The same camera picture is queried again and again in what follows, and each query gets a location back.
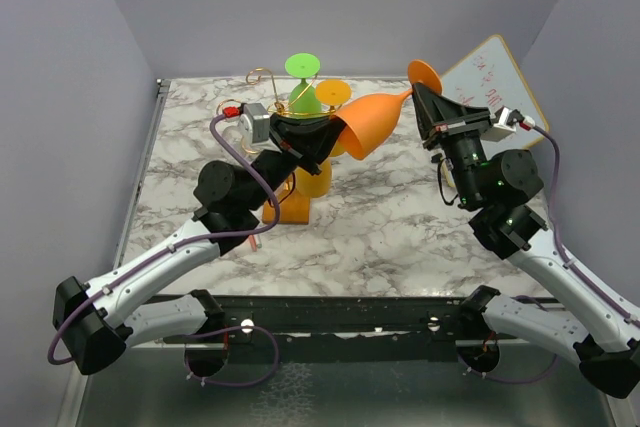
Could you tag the orange plastic wine glass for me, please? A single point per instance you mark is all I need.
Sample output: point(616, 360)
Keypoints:
point(371, 119)

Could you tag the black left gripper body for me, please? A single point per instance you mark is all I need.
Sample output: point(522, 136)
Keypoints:
point(279, 145)

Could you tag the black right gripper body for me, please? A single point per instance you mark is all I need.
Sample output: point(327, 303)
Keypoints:
point(464, 148)

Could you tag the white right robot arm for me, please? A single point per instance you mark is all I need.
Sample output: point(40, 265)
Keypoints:
point(600, 335)

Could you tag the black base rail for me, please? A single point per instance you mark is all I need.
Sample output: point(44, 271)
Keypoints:
point(338, 329)

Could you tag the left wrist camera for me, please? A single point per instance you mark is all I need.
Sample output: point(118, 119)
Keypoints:
point(254, 126)

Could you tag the green plastic wine glass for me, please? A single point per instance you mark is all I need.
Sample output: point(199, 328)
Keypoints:
point(302, 101)

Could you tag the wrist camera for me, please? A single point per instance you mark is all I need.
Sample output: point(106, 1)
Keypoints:
point(505, 122)
point(254, 126)

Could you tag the wooden rack base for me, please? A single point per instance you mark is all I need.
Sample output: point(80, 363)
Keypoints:
point(294, 207)

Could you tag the yellow-framed whiteboard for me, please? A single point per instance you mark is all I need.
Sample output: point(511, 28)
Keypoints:
point(489, 76)

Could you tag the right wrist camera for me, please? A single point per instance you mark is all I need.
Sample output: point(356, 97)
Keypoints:
point(505, 122)

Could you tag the yellow plastic wine glass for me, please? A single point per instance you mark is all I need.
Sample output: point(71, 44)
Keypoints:
point(332, 93)

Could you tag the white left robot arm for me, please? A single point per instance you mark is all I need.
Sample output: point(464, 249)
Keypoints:
point(96, 321)

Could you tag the gold wire glass rack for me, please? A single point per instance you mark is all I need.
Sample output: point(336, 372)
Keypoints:
point(261, 85)

